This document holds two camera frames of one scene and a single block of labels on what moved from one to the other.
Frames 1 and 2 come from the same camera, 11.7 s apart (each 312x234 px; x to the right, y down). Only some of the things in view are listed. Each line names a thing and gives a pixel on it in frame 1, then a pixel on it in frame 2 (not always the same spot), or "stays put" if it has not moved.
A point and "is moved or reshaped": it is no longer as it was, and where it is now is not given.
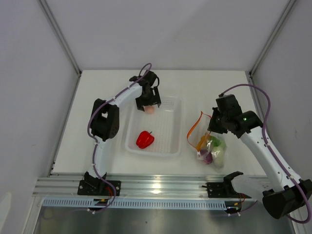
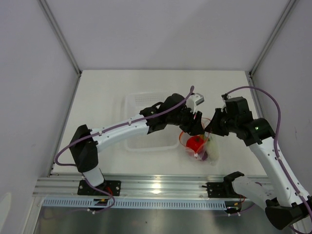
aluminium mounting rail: (133, 186) stays put
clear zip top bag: (211, 149) is moved or reshaped
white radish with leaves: (218, 151) to (212, 149)
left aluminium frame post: (48, 14) stays put
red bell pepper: (145, 139) to (195, 142)
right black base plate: (223, 189) stays put
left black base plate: (98, 187) stays put
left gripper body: (148, 99) to (186, 118)
